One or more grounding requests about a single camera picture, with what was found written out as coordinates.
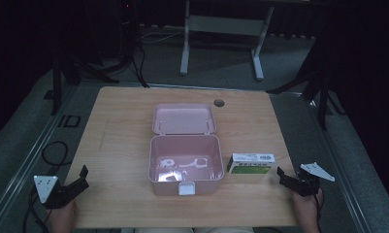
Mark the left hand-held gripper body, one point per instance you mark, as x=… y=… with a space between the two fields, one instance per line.
x=46 y=187

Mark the person's right hand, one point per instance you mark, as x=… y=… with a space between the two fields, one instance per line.
x=307 y=212

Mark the black tripod stand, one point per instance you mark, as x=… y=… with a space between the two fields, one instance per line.
x=318 y=87
x=72 y=73

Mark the white metal desk frame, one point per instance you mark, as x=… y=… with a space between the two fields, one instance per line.
x=226 y=26

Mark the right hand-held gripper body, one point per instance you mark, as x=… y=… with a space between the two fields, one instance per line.
x=307 y=183

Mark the white and green carton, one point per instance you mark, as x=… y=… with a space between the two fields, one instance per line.
x=251 y=163

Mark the metal floor rail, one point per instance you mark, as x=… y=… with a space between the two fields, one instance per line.
x=337 y=168
x=24 y=168

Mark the person's left hand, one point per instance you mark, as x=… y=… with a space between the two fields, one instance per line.
x=63 y=218

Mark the pink plastic lidded box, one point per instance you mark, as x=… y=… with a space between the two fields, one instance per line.
x=185 y=152

